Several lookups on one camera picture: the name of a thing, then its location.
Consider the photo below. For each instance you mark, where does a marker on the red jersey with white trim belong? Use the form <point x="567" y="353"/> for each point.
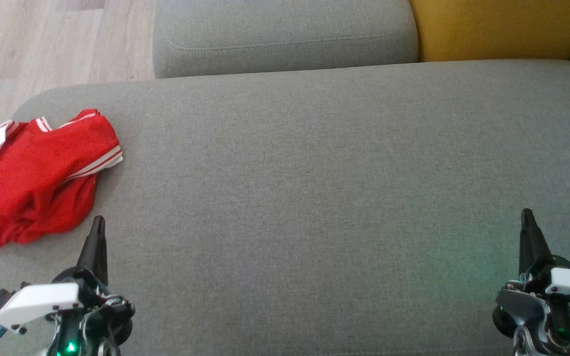
<point x="42" y="158"/>

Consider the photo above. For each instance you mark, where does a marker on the grey sofa seat cushion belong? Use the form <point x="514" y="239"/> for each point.
<point x="285" y="34"/>

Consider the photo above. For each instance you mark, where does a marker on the yellow sofa back cushion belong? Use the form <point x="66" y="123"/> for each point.
<point x="498" y="27"/>

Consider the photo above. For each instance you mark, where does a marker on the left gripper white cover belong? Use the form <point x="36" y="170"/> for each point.
<point x="37" y="301"/>

